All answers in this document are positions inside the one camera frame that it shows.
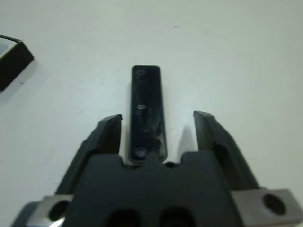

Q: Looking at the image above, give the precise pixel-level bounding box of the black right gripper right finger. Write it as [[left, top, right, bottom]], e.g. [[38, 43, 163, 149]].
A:
[[193, 110, 261, 190]]

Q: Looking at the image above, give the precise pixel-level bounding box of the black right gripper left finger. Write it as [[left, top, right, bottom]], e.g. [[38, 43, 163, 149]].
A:
[[55, 113, 123, 197]]

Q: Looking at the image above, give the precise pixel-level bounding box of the black box base white insert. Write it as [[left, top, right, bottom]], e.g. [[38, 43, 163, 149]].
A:
[[0, 35, 35, 95]]

